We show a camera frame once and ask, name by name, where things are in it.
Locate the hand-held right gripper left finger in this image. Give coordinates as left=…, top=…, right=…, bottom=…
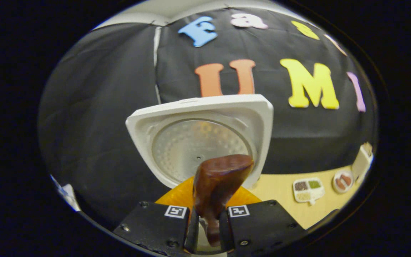
left=113, top=176, right=199, bottom=257

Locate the white rice cooker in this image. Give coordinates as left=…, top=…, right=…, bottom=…
left=125, top=94, right=274, bottom=190

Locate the white toaster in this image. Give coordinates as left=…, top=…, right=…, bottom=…
left=351, top=142, right=374, bottom=184

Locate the round white plate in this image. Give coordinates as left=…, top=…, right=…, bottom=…
left=332, top=169, right=354, bottom=194

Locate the white divided grain dish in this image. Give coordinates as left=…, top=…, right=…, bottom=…
left=293, top=177, right=325, bottom=206

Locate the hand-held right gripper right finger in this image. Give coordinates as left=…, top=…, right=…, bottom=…
left=219, top=185, right=306, bottom=257

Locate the dark wooden spoon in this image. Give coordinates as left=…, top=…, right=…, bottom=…
left=192, top=154, right=255, bottom=247

